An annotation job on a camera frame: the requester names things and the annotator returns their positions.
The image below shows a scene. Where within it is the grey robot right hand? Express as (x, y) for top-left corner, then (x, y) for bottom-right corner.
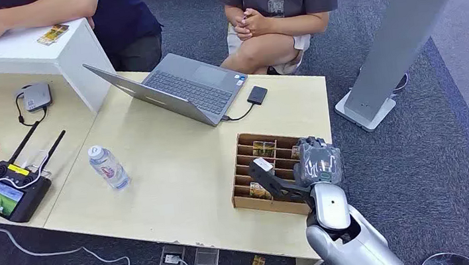
(290, 132), (346, 190)

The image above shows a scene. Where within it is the person's right hand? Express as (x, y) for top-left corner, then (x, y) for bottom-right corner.
(231, 13), (256, 42)

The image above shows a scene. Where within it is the person's left hand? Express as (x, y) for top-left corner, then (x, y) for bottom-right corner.
(240, 5), (274, 39)

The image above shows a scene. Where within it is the wooden card holder box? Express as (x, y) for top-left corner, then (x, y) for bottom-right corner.
(223, 125), (317, 225)

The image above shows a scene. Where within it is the person in dark top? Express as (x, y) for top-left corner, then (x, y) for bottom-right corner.
(0, 0), (168, 90)

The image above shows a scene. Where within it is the white cabinet box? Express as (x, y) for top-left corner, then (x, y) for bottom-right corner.
(0, 0), (121, 124)

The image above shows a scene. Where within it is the black external drive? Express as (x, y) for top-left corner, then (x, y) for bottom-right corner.
(244, 83), (271, 108)

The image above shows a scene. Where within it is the grey open laptop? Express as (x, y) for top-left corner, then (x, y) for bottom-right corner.
(82, 44), (254, 141)

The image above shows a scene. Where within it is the grey hub device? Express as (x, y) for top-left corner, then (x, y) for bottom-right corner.
(21, 81), (54, 115)

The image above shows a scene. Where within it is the grey metal kiosk stand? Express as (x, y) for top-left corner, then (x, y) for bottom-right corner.
(322, 0), (469, 136)

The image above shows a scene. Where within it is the clear plastic box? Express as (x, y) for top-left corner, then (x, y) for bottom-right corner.
(190, 244), (222, 265)

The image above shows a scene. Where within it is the floor power outlet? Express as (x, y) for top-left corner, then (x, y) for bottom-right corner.
(156, 242), (187, 265)

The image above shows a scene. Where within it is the black remote controller with antennas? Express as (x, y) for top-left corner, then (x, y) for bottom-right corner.
(0, 117), (77, 227)

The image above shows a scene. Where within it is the clear water bottle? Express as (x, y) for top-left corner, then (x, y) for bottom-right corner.
(86, 142), (132, 195)

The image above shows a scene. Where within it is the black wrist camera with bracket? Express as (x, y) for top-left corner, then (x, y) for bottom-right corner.
(246, 152), (315, 213)

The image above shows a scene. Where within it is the black drive cable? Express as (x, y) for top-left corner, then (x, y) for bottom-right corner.
(219, 101), (257, 124)

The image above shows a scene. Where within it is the black hub cable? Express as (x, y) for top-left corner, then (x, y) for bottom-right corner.
(13, 83), (50, 129)

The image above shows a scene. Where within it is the grey floor cable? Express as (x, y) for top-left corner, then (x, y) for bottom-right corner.
(415, 248), (469, 265)

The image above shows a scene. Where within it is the white cable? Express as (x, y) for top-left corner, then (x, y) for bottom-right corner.
(0, 134), (191, 265)

